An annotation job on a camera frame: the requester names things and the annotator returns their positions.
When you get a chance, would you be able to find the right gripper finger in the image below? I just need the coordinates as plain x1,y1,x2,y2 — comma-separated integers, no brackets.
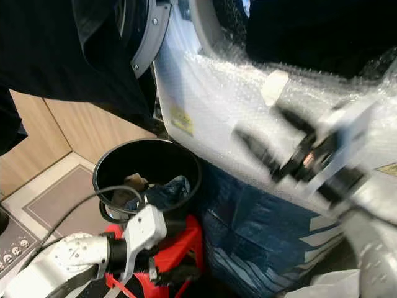
276,102,317,134
233,126,286,174

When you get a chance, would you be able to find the bubble-wrapped white washing machine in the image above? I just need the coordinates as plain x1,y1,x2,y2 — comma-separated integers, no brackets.
152,0,397,205

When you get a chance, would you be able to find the white tape piece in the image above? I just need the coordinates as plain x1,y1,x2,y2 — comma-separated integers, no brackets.
261,70,289,106

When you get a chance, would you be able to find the red plastic stool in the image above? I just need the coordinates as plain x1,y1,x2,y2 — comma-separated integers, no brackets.
102,214,205,298

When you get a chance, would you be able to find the yellow warning label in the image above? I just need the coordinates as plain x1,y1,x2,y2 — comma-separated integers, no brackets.
169,104,194,136
375,163,397,178

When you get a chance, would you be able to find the black garment in drum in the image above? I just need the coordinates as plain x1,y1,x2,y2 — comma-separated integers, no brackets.
245,0,397,81

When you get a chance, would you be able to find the blue denim cloth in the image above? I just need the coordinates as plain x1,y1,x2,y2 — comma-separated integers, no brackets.
141,176,190,212

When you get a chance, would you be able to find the brown cloth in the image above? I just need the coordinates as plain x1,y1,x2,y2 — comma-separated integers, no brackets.
121,174,149,190

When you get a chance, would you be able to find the black plastic bucket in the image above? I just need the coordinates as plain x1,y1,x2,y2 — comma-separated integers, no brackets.
92,138,202,224

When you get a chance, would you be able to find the wooden cabinet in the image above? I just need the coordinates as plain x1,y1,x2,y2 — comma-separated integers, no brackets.
0,90,159,181

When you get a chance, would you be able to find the black hanging garment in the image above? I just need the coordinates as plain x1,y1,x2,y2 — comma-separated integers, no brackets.
0,0,156,156

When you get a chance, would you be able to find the grey washer door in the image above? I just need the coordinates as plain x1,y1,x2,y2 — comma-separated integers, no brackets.
118,0,171,78

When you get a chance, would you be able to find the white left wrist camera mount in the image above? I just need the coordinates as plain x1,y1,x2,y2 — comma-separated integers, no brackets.
121,204,168,280

